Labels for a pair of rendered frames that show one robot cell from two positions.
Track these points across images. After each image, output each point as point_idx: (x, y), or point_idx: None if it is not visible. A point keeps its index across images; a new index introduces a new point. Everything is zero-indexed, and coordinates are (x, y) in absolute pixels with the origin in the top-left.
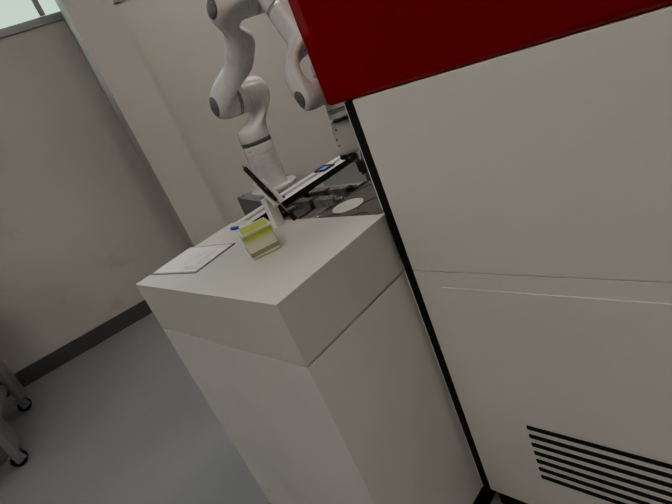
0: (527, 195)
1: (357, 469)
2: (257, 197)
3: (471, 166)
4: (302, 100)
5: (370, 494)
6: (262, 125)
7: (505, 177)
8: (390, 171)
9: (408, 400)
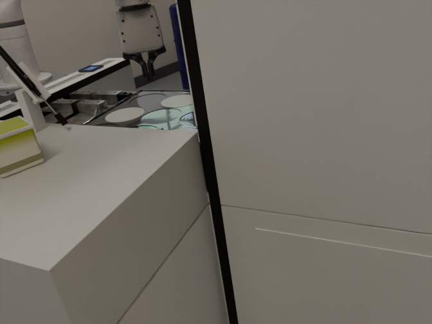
0: (411, 130)
1: None
2: (0, 90)
3: (344, 83)
4: None
5: None
6: (15, 5)
7: (388, 104)
8: (221, 76)
9: None
